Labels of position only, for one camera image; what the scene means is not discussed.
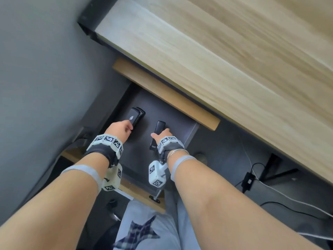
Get grey arm strap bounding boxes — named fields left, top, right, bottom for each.
left=60, top=164, right=103, bottom=193
left=170, top=155, right=198, bottom=182

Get grey drawer with wooden front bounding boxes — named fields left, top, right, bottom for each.
left=61, top=83, right=201, bottom=214

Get person's right forearm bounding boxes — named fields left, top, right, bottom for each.
left=166, top=151, right=323, bottom=250

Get person's left hand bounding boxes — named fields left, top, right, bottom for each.
left=104, top=120, right=134, bottom=144

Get person's right hand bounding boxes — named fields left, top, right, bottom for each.
left=151, top=128, right=174, bottom=144

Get slim black stapler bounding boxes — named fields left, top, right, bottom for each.
left=149, top=121, right=166, bottom=151

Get marker-covered wrist band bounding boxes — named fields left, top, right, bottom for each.
left=84, top=134, right=124, bottom=168
left=157, top=136, right=185, bottom=164

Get white wrist camera cube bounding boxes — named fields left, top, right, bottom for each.
left=101, top=163, right=123, bottom=192
left=148, top=160, right=170, bottom=188

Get silver bracelet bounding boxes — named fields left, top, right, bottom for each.
left=166, top=148, right=190, bottom=162

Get black desk foot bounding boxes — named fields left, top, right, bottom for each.
left=259, top=153, right=300, bottom=186

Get black desk frame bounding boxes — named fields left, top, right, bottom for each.
left=77, top=0, right=121, bottom=46

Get wooden cabinet top board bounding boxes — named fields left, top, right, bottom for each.
left=112, top=57, right=221, bottom=131

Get round grey disc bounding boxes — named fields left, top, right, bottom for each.
left=194, top=152, right=208, bottom=166

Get drawer key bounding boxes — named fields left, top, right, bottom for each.
left=149, top=188, right=163, bottom=204

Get black stapler with grey mark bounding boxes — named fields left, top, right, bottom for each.
left=125, top=107, right=146, bottom=127

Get black power adapter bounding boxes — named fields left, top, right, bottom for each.
left=241, top=172, right=256, bottom=192

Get short white cable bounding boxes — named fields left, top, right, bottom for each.
left=297, top=232, right=333, bottom=241

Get person's left forearm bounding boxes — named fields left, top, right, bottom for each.
left=0, top=152, right=110, bottom=250

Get black cable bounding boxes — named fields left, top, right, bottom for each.
left=260, top=201, right=327, bottom=220

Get light trousers with star patch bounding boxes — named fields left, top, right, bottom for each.
left=113, top=189, right=201, bottom=250

